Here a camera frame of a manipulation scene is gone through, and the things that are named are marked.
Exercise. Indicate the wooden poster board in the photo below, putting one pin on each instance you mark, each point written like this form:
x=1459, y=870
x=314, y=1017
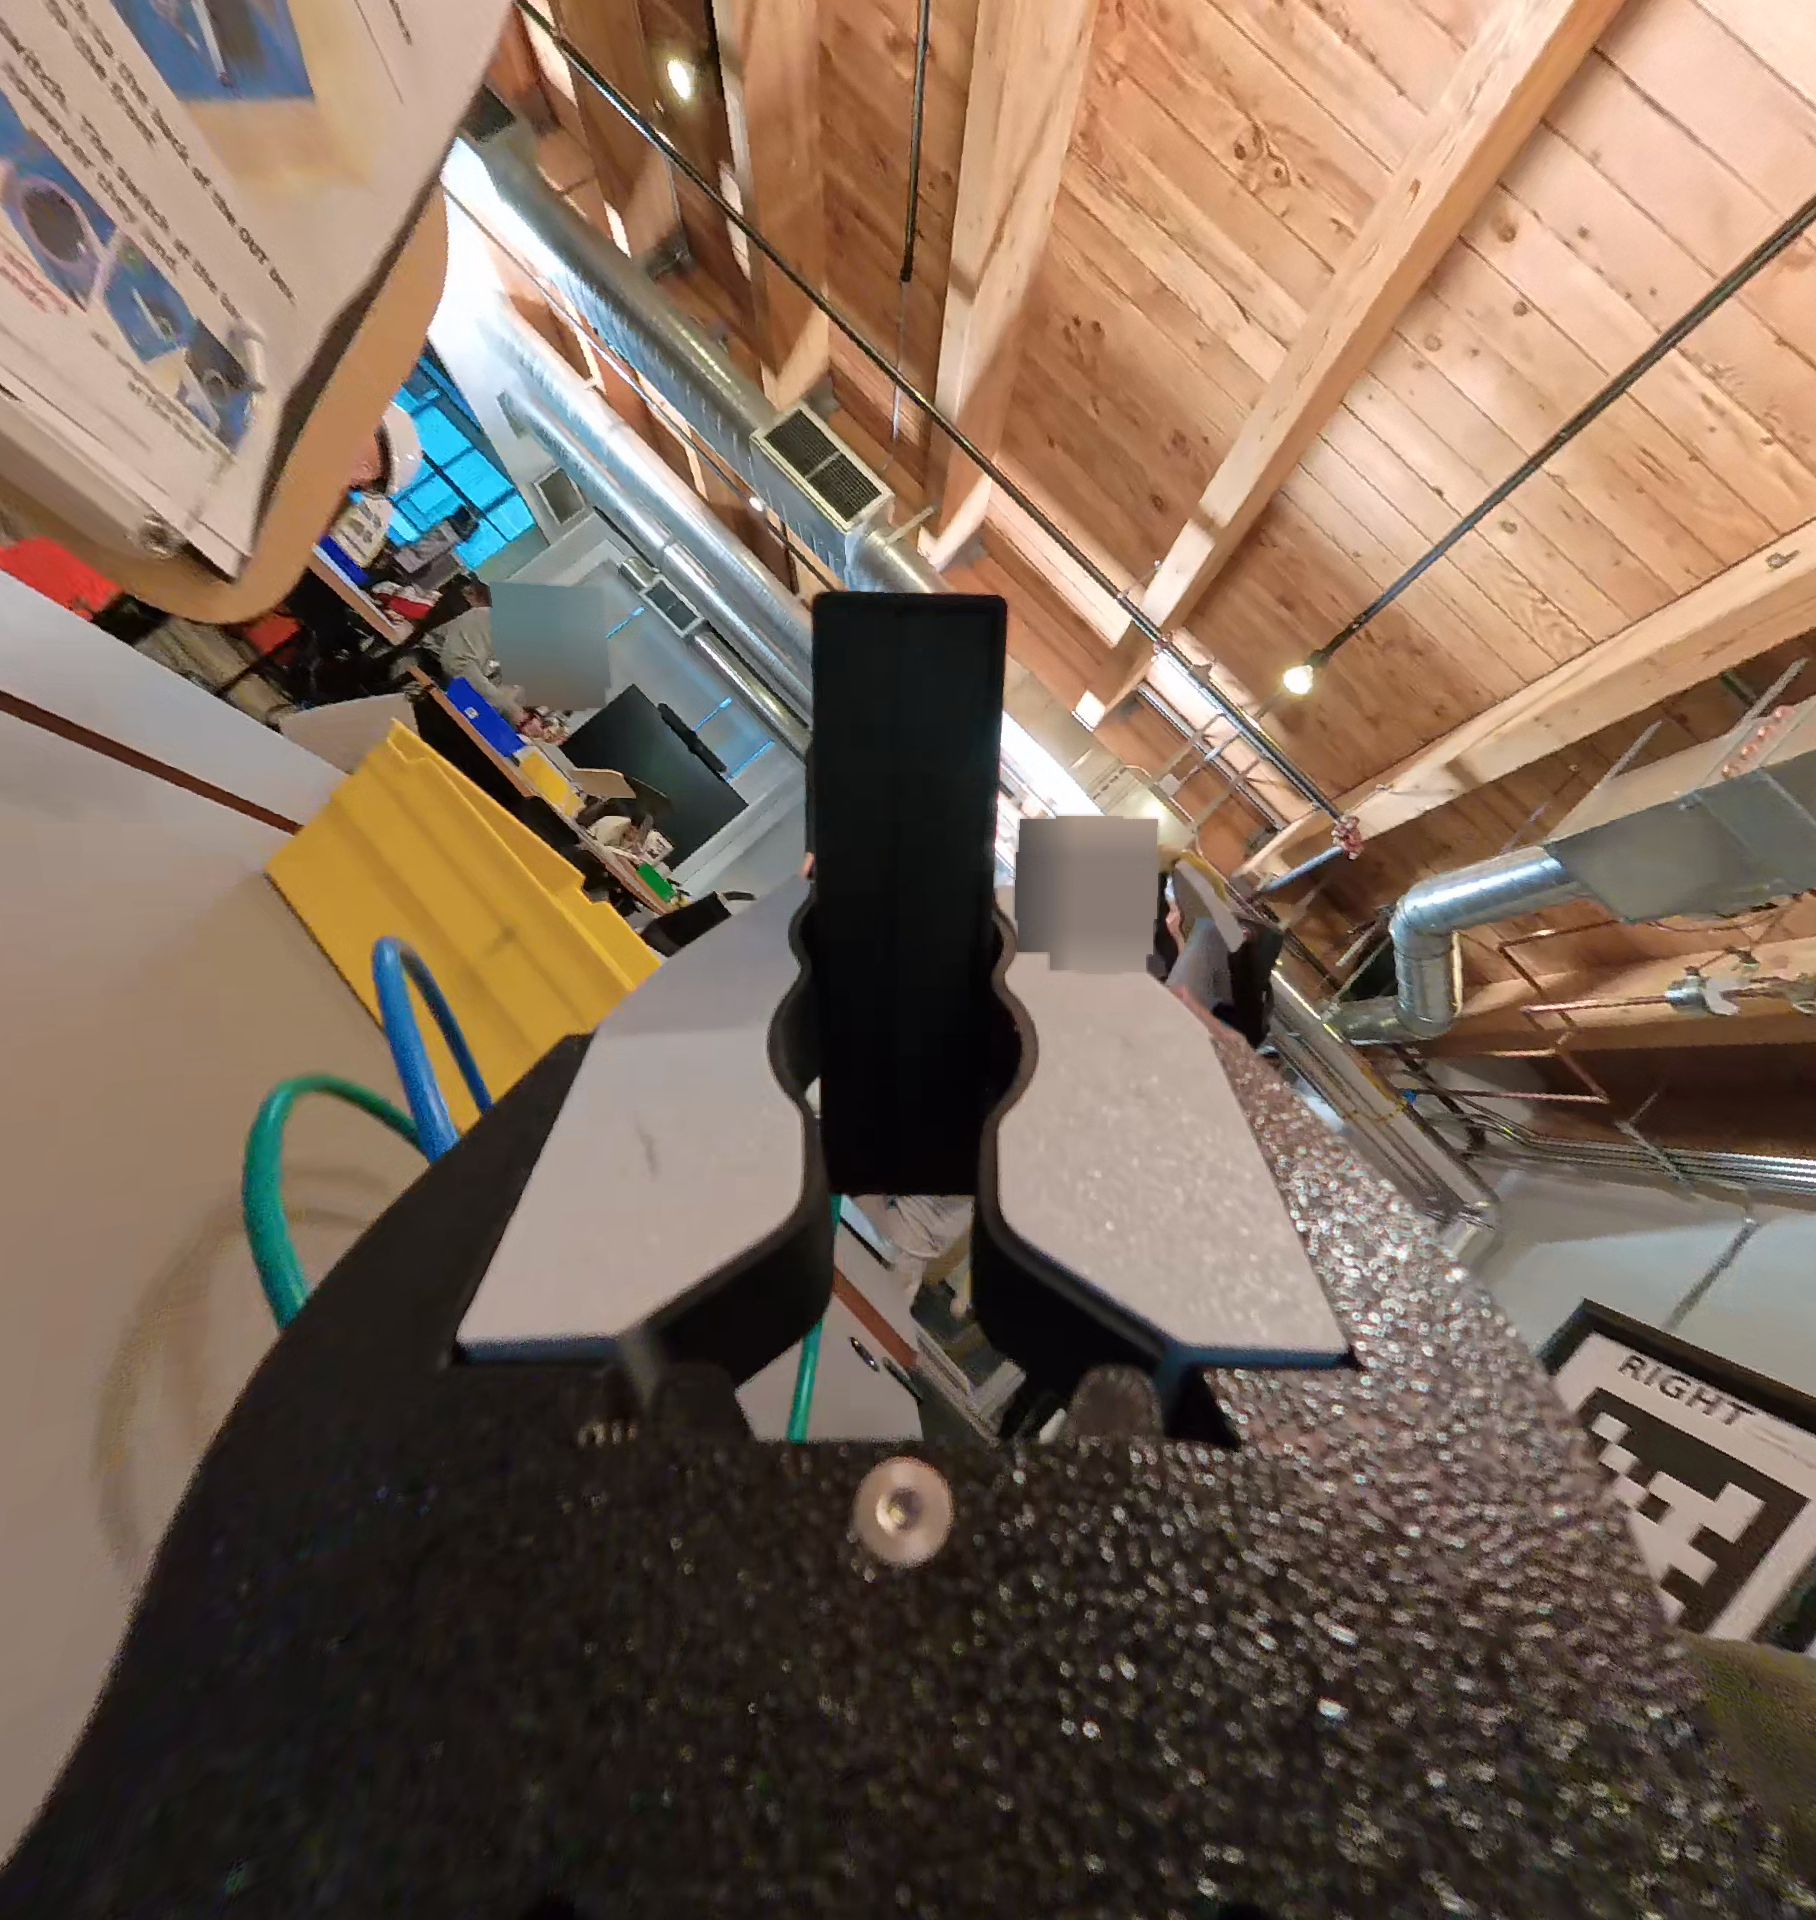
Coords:
x=354, y=497

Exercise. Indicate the black framed marker sign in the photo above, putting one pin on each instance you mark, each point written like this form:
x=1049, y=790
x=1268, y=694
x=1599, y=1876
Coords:
x=1703, y=1471

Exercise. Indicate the black ethernet port block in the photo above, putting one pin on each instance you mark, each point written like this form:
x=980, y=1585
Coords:
x=908, y=899

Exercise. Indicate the white air vent grille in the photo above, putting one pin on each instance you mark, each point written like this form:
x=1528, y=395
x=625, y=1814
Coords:
x=822, y=464

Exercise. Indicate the yellow plastic bin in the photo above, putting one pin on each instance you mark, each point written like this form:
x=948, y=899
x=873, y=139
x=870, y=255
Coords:
x=444, y=899

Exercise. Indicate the large black screen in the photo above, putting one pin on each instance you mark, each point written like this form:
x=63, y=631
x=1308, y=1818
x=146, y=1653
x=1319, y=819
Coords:
x=667, y=765

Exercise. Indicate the large glass window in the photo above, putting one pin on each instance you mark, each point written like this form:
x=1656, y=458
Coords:
x=473, y=480

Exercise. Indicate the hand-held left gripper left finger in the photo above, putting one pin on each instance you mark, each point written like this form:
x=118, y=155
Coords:
x=653, y=1185

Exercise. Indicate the instruction poster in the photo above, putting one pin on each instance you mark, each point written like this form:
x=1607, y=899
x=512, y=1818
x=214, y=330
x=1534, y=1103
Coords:
x=99, y=224

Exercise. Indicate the copper pipe run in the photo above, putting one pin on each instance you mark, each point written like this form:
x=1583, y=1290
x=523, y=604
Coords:
x=1719, y=999

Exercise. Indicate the ceiling spot light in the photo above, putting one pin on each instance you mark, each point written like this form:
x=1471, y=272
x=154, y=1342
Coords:
x=1298, y=679
x=678, y=76

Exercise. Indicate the red plastic object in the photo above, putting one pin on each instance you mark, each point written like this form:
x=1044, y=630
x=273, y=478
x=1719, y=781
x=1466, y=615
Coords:
x=39, y=577

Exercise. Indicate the rectangular metal duct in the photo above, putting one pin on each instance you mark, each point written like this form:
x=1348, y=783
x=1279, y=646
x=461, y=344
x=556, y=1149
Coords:
x=1719, y=810

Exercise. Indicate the silver round air duct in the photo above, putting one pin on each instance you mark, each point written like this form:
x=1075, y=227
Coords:
x=667, y=346

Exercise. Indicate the silver elbow air duct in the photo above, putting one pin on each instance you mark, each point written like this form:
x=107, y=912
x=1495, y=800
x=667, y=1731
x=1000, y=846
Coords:
x=1425, y=946

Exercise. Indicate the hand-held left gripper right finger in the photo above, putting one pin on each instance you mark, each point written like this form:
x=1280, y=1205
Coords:
x=1163, y=1185

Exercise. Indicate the black ceiling rod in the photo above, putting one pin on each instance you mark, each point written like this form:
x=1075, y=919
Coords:
x=924, y=412
x=1599, y=404

